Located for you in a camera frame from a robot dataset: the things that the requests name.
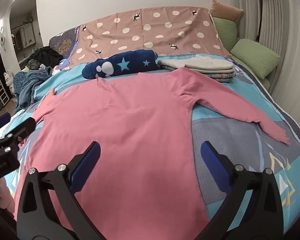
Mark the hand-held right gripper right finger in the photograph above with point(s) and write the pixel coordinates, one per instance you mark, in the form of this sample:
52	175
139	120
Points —
211	162

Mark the green pillow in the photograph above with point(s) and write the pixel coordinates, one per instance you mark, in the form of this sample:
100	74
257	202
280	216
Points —
255	55
225	32

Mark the person's left hand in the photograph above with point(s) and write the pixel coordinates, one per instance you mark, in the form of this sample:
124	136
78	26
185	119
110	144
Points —
5	196

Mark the black clothes pile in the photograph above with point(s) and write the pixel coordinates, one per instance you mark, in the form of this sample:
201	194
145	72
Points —
47	53

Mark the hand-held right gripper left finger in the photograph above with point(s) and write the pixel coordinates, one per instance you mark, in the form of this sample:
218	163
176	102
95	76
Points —
90	161

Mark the brown polka dot sheet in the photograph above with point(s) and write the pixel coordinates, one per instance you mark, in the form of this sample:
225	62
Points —
152	35

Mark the tan pillow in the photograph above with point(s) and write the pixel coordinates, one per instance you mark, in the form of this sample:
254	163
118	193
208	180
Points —
227	11

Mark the dark floral sheet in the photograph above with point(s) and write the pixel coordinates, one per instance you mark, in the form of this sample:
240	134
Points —
62	42

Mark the floral folded cloth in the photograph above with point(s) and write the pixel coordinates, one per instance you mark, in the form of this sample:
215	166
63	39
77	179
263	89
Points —
222	77

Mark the grey folded cloth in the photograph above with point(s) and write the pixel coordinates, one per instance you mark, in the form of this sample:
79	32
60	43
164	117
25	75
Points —
202	63

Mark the white rack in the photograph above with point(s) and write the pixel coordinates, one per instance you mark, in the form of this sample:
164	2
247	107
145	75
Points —
0	90

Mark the grey crumpled garment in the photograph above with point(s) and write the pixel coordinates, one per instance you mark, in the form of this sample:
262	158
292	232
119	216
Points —
33	64

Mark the white pleated curtain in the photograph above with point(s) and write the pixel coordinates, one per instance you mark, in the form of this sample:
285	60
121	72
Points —
285	30

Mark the navy star fleece garment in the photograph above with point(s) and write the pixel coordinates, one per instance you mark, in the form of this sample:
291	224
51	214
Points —
130	63

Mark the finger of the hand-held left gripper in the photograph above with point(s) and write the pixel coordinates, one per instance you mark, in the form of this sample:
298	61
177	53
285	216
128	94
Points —
2	119
25	127

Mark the white wall decoration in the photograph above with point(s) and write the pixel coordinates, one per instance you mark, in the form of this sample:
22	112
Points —
1	38

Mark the pink long-sleeve shirt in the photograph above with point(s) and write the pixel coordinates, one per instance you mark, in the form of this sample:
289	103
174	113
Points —
127	130

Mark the black floor lamp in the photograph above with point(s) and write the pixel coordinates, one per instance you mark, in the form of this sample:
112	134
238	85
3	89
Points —
260	17

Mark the white plush toy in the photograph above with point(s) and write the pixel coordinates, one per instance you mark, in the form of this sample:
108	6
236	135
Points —
8	78

